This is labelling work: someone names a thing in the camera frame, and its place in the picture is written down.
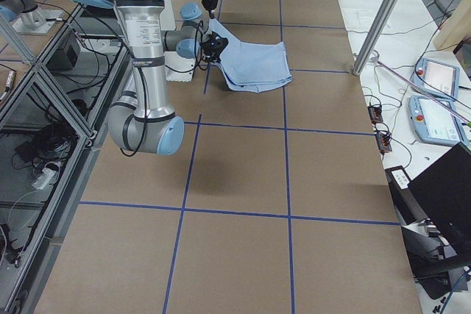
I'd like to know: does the light blue t-shirt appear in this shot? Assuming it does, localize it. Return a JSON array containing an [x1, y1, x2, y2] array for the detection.
[[209, 19, 292, 93]]

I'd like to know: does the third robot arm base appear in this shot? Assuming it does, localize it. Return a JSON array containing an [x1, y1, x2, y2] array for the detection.
[[1, 0, 63, 35]]

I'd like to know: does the white reacher grabber stick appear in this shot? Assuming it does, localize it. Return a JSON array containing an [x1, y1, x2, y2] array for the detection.
[[367, 51, 471, 127]]

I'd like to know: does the orange connector block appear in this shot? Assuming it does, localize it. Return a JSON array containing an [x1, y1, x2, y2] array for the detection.
[[367, 104, 392, 156]]

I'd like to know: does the white power strip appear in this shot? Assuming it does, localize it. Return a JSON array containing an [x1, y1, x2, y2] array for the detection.
[[32, 161, 62, 190]]

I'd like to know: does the far blue teach pendant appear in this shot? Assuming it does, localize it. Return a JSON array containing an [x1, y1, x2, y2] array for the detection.
[[411, 57, 460, 99]]

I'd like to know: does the blue teach pendant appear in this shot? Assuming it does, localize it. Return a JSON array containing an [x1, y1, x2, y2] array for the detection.
[[411, 57, 460, 99], [408, 95, 469, 146]]

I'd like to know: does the near blue teach pendant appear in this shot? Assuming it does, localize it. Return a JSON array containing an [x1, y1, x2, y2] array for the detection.
[[408, 95, 469, 146]]

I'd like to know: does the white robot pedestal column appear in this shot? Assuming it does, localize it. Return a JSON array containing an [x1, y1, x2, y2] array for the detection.
[[160, 0, 195, 83]]

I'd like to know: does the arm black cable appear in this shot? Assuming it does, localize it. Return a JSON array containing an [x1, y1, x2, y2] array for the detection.
[[119, 19, 214, 157]]

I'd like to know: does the aluminium frame rack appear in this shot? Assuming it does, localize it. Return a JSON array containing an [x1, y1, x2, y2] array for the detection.
[[1, 7, 129, 313]]

